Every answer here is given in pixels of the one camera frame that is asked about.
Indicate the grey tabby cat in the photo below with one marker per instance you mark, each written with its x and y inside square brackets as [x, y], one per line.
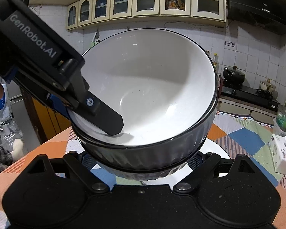
[0, 156]

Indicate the white tissue pack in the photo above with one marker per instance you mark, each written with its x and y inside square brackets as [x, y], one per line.
[283, 152]

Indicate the white and blue packet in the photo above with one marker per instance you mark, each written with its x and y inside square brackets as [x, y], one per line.
[1, 109]

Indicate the black cooking pot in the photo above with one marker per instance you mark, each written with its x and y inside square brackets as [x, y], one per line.
[233, 76]

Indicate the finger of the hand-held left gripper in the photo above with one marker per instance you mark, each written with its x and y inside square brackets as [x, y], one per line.
[56, 101]
[104, 119]

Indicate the black range hood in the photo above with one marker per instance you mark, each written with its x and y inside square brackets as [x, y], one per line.
[257, 7]

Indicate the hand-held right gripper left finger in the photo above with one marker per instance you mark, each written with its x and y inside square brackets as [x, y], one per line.
[85, 169]

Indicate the black gas stove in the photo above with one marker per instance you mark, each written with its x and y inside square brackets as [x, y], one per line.
[250, 96]

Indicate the small steel pot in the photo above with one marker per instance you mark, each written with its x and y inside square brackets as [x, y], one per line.
[267, 85]

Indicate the cream wall cabinet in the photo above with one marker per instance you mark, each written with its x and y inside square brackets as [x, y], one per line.
[162, 4]

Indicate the white plate with dark rim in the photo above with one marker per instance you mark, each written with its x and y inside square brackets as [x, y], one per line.
[214, 148]

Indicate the orange snack packet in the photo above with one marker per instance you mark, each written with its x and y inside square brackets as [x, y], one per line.
[175, 4]

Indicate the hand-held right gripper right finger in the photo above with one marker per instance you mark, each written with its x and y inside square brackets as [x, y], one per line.
[196, 162]

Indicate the patchwork tablecloth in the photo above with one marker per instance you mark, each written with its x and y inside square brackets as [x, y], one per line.
[247, 133]

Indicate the clear plastic bag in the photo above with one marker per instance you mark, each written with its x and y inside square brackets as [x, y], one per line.
[4, 136]

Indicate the wall sticker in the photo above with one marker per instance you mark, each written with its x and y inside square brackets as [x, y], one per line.
[229, 43]

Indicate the white base cabinet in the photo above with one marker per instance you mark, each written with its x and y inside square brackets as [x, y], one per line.
[233, 106]

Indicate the grey ribbed bowl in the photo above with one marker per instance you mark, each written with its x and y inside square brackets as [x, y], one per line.
[145, 81]
[145, 158]

